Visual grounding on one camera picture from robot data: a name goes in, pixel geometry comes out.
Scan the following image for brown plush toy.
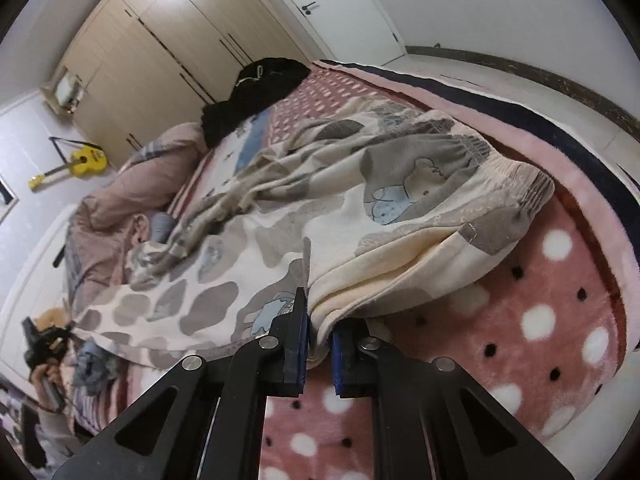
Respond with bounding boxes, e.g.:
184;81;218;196
36;309;67;332

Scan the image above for pink striped duvet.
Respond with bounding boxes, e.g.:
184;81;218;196
62;122;213;401

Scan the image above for black garment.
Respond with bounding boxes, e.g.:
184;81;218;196
201;57;312;147

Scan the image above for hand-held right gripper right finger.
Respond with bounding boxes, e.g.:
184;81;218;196
332;319;574;480

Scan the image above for dark marbled baseboard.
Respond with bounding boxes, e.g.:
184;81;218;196
405;46;640;128

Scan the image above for dark wall frame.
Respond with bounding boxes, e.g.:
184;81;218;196
0;174;19;223

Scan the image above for light wooden wardrobe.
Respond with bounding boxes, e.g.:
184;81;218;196
60;0;326;168

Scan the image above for pink polka dot striped blanket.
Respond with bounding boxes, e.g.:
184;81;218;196
65;59;640;480

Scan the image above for person's left hand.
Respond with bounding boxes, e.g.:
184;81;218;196
29;360;66;411

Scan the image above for white bed headboard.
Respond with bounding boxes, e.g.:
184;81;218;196
0;205;81;386

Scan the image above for yellow ukulele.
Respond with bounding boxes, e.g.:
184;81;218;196
27;145;107;193

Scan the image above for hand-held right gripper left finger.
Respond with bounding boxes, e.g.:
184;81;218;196
50;288;307;480

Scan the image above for cream grey patterned pants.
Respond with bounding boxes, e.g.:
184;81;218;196
75;95;556;368

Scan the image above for white door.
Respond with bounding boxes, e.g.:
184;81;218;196
240;0;408;68

